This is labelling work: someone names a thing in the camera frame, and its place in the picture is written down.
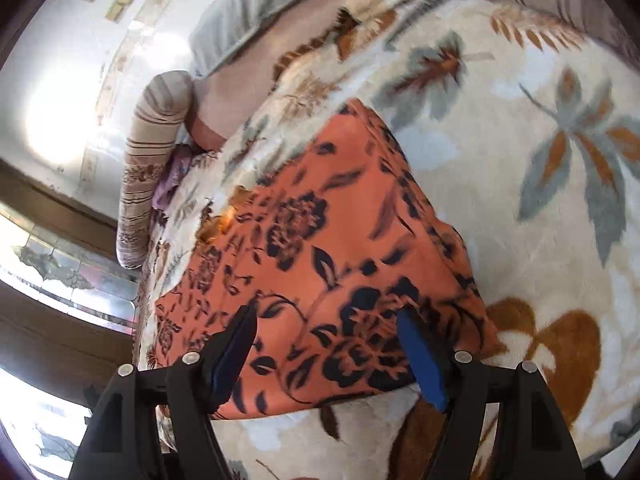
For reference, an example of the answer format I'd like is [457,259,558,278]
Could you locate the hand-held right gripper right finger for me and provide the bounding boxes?
[396,307,586,480]

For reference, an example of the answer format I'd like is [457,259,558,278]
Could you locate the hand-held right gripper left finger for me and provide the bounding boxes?
[67,300,258,480]

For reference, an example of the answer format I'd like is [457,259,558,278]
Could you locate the orange floral blouse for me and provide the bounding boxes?
[155,97,506,421]

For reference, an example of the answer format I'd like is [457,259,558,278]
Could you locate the purple cloth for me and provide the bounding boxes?
[152,145,193,211]

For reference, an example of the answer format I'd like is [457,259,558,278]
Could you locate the leaf print blanket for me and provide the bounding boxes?
[132,0,640,480]

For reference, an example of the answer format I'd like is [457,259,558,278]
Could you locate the stained glass window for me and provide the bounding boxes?
[0,200,141,480]

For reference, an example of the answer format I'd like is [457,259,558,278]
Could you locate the striped bolster pillow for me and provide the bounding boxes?
[116,71,196,270]

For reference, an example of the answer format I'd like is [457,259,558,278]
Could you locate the grey pillow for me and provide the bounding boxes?
[187,0,371,78]

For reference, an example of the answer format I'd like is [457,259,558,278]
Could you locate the brown wooden window frame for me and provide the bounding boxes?
[0,160,136,411]

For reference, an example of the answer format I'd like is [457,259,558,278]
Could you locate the small wall switch plate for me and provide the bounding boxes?
[105,0,143,23]

